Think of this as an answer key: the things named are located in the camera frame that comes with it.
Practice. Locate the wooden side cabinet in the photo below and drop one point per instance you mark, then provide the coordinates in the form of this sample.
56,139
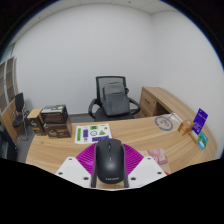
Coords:
155,101

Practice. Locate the white sticker sheet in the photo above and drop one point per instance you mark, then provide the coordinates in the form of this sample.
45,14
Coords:
89,134

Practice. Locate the black sofa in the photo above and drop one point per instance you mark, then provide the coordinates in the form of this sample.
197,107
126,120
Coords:
8,149

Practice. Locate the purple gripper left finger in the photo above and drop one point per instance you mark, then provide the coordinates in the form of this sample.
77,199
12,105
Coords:
78,169

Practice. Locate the black computer mouse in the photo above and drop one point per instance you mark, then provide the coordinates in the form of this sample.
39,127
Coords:
109,163

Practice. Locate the purple standing card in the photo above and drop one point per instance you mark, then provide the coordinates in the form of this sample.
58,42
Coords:
199,121

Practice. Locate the small brown cardboard box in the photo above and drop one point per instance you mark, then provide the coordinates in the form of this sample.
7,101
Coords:
185,127

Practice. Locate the wooden bookshelf cabinet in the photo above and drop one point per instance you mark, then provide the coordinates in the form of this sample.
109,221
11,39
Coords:
8,91

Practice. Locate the black visitor chair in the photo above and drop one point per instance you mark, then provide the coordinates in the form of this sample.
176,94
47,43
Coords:
19,122

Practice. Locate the grey backpack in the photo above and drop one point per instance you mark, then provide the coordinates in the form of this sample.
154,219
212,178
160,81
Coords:
115,100

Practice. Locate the green teal packet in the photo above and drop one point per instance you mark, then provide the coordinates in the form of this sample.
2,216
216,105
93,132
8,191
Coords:
203,140

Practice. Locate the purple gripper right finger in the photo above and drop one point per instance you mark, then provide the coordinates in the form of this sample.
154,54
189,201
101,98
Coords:
141,169

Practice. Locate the black cardboard box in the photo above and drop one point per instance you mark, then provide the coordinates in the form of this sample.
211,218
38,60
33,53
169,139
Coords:
55,114

